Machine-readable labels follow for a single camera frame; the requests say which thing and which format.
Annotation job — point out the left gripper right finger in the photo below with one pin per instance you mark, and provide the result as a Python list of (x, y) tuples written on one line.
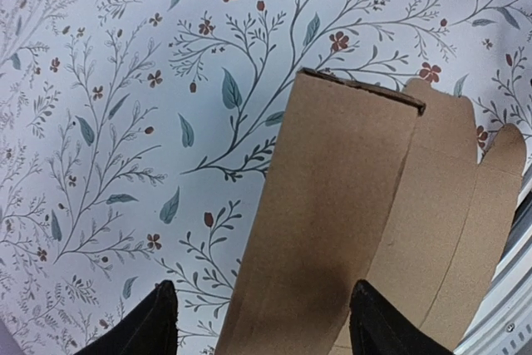
[(376, 327)]

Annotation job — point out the aluminium front rail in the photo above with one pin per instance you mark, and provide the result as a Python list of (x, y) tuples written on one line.
[(502, 324)]

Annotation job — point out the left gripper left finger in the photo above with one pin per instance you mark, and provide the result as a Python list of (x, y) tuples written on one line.
[(148, 329)]

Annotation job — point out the brown cardboard paper box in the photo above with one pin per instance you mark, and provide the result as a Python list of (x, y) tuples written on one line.
[(374, 184)]

